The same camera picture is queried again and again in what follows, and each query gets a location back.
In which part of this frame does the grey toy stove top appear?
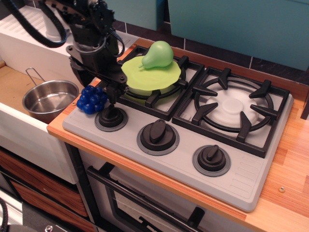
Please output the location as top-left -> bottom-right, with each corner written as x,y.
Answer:
62,45 -> 295,213

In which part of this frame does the light green plate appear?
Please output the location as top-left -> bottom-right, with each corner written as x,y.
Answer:
121,56 -> 181,91

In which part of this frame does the stainless steel pot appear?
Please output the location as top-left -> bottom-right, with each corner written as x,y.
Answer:
22,68 -> 79,124

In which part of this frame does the white toy sink unit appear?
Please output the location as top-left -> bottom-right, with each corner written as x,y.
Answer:
0,5 -> 140,185

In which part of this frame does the black oven door handle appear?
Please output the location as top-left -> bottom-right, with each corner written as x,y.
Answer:
86,163 -> 205,232

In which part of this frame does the black right stove knob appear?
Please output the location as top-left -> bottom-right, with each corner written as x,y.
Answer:
192,145 -> 231,177

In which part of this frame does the blue toy blueberry cluster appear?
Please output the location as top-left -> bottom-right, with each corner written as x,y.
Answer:
76,85 -> 108,115

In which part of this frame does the black right burner grate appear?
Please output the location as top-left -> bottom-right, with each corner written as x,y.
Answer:
172,67 -> 290,158

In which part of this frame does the black left stove knob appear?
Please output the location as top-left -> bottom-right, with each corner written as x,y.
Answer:
95,104 -> 128,132

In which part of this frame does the green toy pear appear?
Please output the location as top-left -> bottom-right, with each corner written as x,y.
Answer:
139,41 -> 174,69

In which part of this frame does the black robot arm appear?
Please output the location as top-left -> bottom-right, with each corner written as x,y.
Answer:
46,0 -> 127,104

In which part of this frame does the black stove knob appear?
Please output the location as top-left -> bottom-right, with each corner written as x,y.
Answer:
192,145 -> 231,177
137,119 -> 180,156
95,104 -> 128,132

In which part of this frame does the black middle stove knob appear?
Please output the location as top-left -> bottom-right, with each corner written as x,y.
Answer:
137,119 -> 180,156

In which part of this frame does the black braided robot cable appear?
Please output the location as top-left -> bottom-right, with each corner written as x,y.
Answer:
4,0 -> 68,48

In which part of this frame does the grey toy faucet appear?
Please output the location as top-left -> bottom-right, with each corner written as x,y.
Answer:
43,16 -> 63,42

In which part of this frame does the black cable at bottom left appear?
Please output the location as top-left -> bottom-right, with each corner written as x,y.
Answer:
0,197 -> 9,232

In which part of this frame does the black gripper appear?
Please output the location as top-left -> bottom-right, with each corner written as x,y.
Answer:
66,36 -> 127,104

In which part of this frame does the black left burner grate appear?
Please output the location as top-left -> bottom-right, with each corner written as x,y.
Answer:
119,46 -> 205,121

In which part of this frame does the wooden drawer front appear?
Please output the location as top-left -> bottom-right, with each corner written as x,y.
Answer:
0,148 -> 95,232

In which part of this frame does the black burner grate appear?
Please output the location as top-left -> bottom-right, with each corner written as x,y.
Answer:
172,67 -> 290,158
119,46 -> 205,121

